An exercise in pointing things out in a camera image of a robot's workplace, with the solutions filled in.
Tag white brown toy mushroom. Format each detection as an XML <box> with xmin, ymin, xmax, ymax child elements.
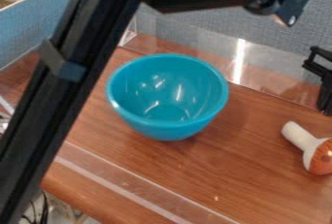
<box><xmin>281</xmin><ymin>121</ymin><xmax>332</xmax><ymax>176</ymax></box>

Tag black cables under table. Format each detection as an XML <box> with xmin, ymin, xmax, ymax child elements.
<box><xmin>20</xmin><ymin>192</ymin><xmax>51</xmax><ymax>224</ymax></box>

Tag clear acrylic left bracket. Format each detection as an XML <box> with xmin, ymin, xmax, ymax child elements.
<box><xmin>0</xmin><ymin>95</ymin><xmax>15</xmax><ymax>134</ymax></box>

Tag clear acrylic barrier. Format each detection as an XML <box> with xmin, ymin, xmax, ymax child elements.
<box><xmin>125</xmin><ymin>6</ymin><xmax>332</xmax><ymax>108</ymax></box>
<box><xmin>55</xmin><ymin>144</ymin><xmax>238</xmax><ymax>224</ymax></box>

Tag clear acrylic back barrier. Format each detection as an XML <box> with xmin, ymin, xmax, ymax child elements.
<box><xmin>125</xmin><ymin>6</ymin><xmax>332</xmax><ymax>108</ymax></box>

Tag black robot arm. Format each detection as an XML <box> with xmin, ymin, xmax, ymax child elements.
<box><xmin>0</xmin><ymin>0</ymin><xmax>309</xmax><ymax>224</ymax></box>

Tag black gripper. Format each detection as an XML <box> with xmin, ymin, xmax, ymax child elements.
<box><xmin>303</xmin><ymin>46</ymin><xmax>332</xmax><ymax>115</ymax></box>

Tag clear acrylic front barrier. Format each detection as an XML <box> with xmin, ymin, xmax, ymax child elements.
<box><xmin>55</xmin><ymin>144</ymin><xmax>238</xmax><ymax>224</ymax></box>

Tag blue plastic bowl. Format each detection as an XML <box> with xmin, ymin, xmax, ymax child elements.
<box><xmin>105</xmin><ymin>53</ymin><xmax>229</xmax><ymax>142</ymax></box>

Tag blue partition with wooden shelf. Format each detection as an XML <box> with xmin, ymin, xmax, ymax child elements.
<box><xmin>0</xmin><ymin>0</ymin><xmax>70</xmax><ymax>70</ymax></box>

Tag clear acrylic corner bracket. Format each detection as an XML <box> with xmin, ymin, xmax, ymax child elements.
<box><xmin>118</xmin><ymin>17</ymin><xmax>138</xmax><ymax>47</ymax></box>

